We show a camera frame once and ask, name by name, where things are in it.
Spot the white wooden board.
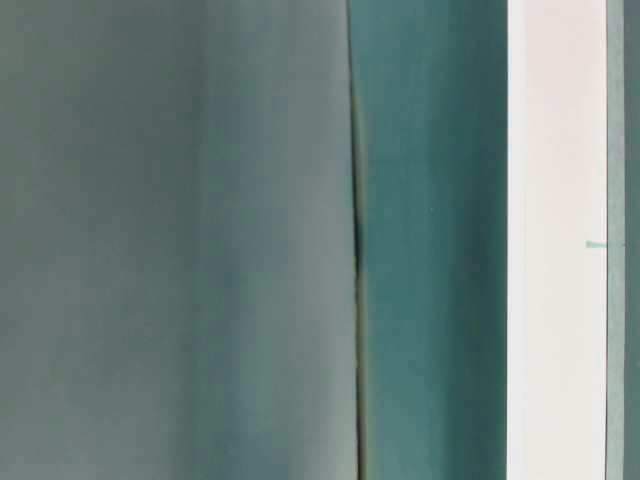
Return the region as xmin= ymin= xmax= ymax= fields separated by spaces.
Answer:
xmin=507 ymin=1 xmax=607 ymax=479

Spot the teal green table cloth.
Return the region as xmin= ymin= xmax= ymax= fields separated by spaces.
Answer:
xmin=1 ymin=1 xmax=639 ymax=479

